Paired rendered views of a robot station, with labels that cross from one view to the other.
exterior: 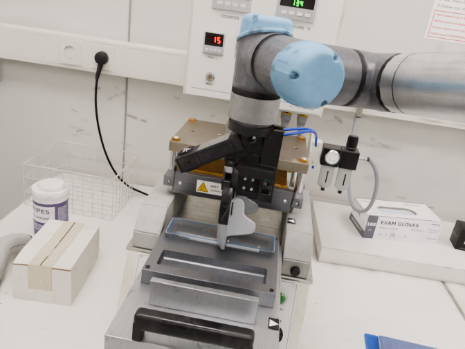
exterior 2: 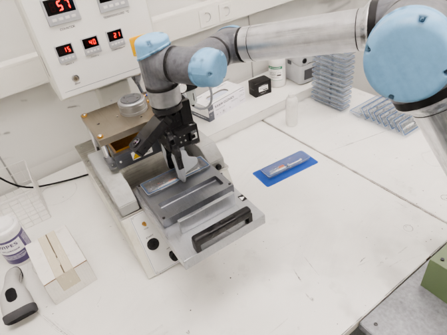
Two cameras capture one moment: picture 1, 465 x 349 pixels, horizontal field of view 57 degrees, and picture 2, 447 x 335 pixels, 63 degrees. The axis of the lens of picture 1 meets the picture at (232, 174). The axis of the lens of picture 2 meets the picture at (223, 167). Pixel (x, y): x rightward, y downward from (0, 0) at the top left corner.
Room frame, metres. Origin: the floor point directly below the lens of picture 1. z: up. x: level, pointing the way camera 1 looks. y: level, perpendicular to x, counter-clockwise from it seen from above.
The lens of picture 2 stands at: (-0.07, 0.30, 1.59)
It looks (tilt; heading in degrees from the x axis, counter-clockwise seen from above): 38 degrees down; 328
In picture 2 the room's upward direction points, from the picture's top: 8 degrees counter-clockwise
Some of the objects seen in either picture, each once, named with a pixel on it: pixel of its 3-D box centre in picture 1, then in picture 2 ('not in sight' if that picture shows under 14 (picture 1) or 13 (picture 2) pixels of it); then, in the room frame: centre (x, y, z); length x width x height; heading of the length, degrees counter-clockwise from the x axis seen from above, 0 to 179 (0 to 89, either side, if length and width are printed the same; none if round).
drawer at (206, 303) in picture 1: (210, 280); (193, 201); (0.56, 0.01, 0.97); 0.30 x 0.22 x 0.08; 176
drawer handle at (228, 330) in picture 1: (193, 334); (223, 228); (0.42, 0.02, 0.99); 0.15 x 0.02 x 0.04; 86
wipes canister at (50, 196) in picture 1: (50, 209); (11, 240); (0.95, 0.44, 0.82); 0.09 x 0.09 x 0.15
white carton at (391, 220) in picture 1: (394, 219); (218, 100); (1.17, -0.50, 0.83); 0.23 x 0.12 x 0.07; 97
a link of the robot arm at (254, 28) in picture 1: (263, 56); (157, 62); (0.64, -0.02, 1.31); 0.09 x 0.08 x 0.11; 25
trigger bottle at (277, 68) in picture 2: not in sight; (276, 59); (1.14, -0.83, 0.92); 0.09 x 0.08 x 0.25; 119
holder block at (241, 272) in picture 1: (216, 257); (184, 188); (0.60, 0.01, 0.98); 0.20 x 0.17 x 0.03; 86
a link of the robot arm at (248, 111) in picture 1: (253, 108); (163, 94); (0.65, -0.02, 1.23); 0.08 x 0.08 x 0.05
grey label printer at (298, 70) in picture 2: not in sight; (301, 56); (1.14, -1.00, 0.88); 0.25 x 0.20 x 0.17; 172
